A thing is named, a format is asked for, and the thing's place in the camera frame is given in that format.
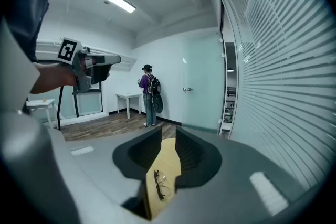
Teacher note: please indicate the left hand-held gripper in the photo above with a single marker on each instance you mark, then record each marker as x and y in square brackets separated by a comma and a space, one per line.
[68, 50]

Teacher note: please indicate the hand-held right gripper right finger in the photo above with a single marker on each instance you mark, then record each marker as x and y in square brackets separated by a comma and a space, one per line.
[231, 170]

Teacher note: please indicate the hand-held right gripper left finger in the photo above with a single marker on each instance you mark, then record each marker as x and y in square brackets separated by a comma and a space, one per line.
[78, 173]

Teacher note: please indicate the black-framed eyeglasses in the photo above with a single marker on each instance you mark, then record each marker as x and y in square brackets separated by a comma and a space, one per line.
[162, 178]

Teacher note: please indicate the person's left forearm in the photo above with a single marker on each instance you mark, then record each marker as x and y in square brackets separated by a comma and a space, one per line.
[52, 78]

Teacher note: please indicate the person's left hand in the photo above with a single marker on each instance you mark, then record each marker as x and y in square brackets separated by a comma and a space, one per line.
[88, 62]

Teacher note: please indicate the white table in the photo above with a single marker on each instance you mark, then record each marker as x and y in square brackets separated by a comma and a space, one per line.
[39, 103]
[130, 95]

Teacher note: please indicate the black backpack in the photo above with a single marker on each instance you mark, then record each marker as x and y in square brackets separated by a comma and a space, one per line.
[155, 85]

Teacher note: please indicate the round wooden side table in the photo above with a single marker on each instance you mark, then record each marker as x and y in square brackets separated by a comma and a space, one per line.
[168, 154]

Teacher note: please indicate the black oval bag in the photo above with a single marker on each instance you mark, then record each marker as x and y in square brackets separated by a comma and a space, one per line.
[158, 103]

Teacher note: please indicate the black shelf rack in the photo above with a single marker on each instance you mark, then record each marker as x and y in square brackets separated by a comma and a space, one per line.
[230, 105]

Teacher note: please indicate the frosted glass door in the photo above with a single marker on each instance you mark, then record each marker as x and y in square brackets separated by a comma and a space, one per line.
[202, 81]

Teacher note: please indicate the person's dark blue shirt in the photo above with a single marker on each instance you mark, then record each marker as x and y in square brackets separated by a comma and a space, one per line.
[23, 8]

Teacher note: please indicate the black pendant lamp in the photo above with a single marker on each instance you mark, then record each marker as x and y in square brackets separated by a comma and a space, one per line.
[231, 69]

